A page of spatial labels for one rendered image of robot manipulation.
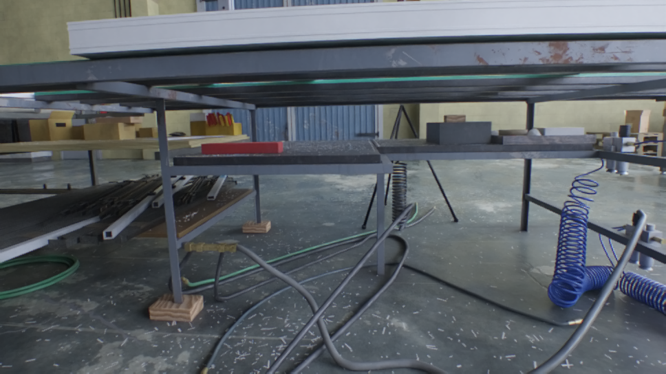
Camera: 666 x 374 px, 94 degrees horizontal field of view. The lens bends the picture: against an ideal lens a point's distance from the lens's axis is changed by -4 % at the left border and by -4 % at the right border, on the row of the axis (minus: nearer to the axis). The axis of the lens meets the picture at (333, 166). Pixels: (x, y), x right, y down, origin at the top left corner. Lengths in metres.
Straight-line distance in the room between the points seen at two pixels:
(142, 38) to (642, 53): 1.05
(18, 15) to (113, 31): 10.32
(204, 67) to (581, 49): 0.80
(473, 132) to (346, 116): 5.74
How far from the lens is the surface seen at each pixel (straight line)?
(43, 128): 2.48
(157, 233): 1.42
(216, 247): 1.32
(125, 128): 2.10
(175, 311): 1.39
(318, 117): 7.25
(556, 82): 1.51
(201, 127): 2.17
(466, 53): 0.76
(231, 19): 0.78
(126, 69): 0.90
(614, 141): 1.78
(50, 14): 10.59
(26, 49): 10.95
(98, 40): 0.92
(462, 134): 1.58
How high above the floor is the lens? 0.69
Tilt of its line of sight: 7 degrees down
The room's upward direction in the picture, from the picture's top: 1 degrees counter-clockwise
